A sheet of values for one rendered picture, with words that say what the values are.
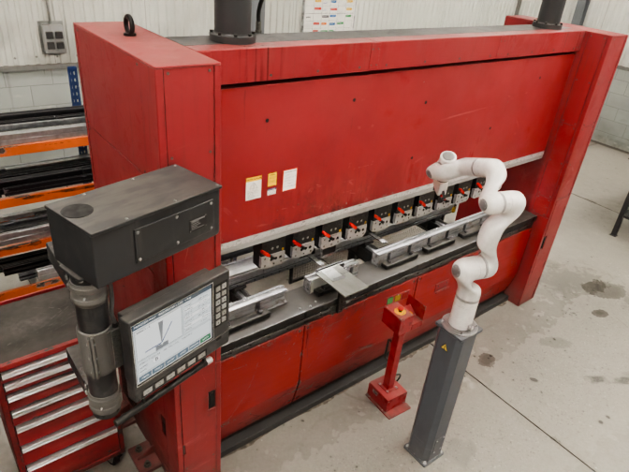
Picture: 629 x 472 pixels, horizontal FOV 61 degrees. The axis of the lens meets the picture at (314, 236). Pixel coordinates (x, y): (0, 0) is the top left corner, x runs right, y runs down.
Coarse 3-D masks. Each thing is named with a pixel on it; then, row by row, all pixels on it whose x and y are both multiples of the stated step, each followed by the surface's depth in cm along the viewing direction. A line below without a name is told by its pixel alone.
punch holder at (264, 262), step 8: (272, 240) 273; (280, 240) 276; (256, 248) 274; (264, 248) 271; (272, 248) 275; (280, 248) 279; (256, 256) 277; (264, 256) 274; (280, 256) 282; (256, 264) 279; (264, 264) 276; (272, 264) 280
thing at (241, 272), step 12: (456, 204) 422; (420, 216) 398; (432, 216) 409; (396, 228) 385; (360, 240) 364; (372, 240) 373; (336, 252) 354; (228, 264) 313; (240, 264) 314; (252, 264) 315; (288, 264) 329; (300, 264) 337; (240, 276) 308; (252, 276) 314; (264, 276) 321
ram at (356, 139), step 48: (240, 96) 223; (288, 96) 239; (336, 96) 256; (384, 96) 277; (432, 96) 302; (480, 96) 331; (528, 96) 366; (240, 144) 234; (288, 144) 251; (336, 144) 271; (384, 144) 294; (432, 144) 322; (480, 144) 355; (528, 144) 396; (240, 192) 246; (288, 192) 265; (336, 192) 287; (384, 192) 313
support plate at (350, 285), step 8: (320, 272) 312; (344, 272) 314; (328, 280) 305; (344, 280) 307; (352, 280) 307; (336, 288) 299; (344, 288) 299; (352, 288) 300; (360, 288) 301; (344, 296) 293
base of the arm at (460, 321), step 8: (456, 304) 270; (464, 304) 266; (472, 304) 266; (456, 312) 271; (464, 312) 268; (472, 312) 269; (448, 320) 279; (456, 320) 273; (464, 320) 271; (472, 320) 273; (448, 328) 275; (456, 328) 274; (464, 328) 273; (472, 328) 273; (464, 336) 271
